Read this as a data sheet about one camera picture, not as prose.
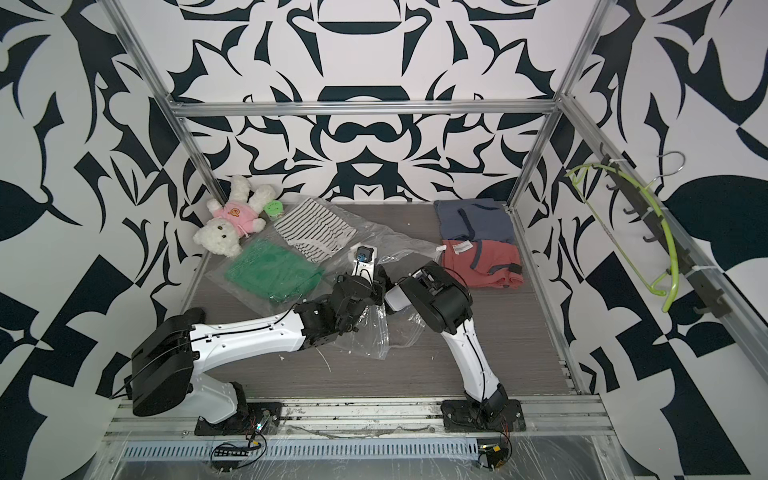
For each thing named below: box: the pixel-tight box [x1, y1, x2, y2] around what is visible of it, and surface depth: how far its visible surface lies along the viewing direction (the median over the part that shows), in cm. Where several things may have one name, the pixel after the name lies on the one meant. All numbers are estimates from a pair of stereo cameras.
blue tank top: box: [434, 198, 514, 243], surface depth 117 cm
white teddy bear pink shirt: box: [193, 175, 276, 257], surface depth 109 cm
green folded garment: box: [224, 239, 326, 302], surface depth 101 cm
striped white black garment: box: [274, 197, 358, 264], surface depth 113 cm
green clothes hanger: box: [566, 164, 679, 313], surface depth 58 cm
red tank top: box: [441, 239, 524, 289], surface depth 104 cm
